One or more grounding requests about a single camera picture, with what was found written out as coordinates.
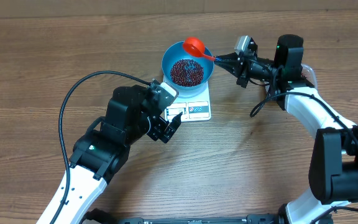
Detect blue plastic bowl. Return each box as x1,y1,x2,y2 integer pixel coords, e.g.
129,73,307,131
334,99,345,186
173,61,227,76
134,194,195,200
162,41,214,82

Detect clear container of red beans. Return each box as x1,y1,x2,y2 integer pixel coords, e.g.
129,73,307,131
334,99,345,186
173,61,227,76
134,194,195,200
301,63,318,89

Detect red beans in bowl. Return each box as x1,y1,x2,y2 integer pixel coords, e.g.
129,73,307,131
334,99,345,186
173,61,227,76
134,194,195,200
170,59,204,87

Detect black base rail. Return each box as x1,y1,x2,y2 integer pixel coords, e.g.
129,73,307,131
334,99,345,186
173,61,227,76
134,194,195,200
79,208,291,224

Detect red measuring scoop blue handle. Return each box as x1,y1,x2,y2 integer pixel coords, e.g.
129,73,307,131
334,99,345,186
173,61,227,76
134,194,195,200
182,37,219,62

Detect white digital kitchen scale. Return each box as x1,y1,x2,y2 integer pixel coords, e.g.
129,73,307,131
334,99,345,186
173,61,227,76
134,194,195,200
163,76,212,123

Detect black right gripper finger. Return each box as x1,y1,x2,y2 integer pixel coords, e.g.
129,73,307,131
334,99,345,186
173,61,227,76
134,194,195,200
218,52,239,61
214,59,240,77

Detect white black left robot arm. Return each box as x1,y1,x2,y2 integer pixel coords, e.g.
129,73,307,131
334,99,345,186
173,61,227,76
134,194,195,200
38,80,181,223

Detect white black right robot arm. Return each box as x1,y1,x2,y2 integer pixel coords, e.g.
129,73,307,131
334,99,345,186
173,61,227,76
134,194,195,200
214,34,358,223

